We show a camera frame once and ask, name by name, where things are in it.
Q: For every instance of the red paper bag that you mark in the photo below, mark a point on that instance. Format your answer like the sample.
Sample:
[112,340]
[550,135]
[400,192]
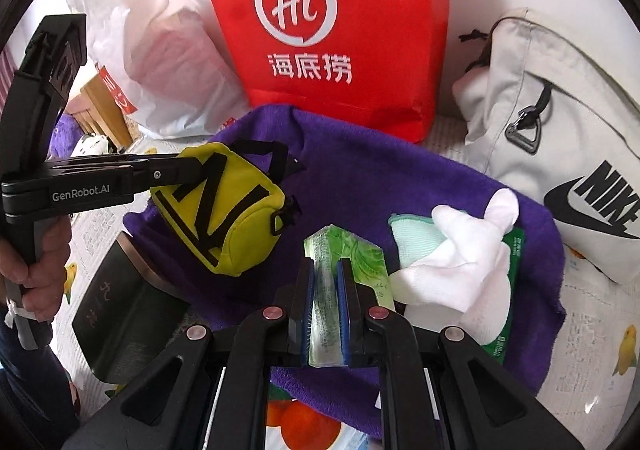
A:
[380,5]

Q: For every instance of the white backpack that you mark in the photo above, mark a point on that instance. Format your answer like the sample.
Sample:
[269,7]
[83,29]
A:
[575,120]

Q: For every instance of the brown cardboard box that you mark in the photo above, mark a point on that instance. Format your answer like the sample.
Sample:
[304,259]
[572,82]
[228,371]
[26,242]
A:
[100,115]

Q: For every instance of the pink striped cloth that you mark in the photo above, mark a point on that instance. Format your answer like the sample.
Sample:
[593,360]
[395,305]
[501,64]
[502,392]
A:
[7,73]

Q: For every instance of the yellow pouch with black stripes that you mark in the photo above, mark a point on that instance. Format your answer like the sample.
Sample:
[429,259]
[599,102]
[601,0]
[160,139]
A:
[250,240]

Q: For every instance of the person's left hand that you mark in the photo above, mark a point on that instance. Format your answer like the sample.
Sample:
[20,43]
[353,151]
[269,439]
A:
[50,270]

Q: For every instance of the purple towel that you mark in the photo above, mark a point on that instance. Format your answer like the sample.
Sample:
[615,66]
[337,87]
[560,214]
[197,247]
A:
[350,170]

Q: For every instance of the person's dark clothing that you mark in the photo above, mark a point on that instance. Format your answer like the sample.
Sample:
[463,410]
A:
[30,390]

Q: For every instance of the dark brown box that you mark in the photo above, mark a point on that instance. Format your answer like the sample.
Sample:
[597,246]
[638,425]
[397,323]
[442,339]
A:
[125,310]

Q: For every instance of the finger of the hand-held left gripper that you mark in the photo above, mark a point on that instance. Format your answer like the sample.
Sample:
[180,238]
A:
[165,174]

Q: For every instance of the purple plush cloth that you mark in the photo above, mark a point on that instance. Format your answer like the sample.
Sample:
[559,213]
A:
[65,135]

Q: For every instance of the white plastic bag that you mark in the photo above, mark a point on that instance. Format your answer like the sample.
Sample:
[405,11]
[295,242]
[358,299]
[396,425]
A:
[165,55]

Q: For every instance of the green tissue pack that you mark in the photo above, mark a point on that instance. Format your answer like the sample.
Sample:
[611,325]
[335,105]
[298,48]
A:
[360,255]

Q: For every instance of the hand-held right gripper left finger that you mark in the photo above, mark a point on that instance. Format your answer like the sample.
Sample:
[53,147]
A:
[307,300]

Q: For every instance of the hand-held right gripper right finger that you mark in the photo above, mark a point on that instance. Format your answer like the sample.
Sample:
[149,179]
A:
[345,310]

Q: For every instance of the mint green cloth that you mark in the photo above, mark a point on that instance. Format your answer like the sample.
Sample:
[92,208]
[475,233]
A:
[415,240]

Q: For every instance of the green wet wipes packet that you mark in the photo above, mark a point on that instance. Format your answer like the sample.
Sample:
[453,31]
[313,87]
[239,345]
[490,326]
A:
[515,250]

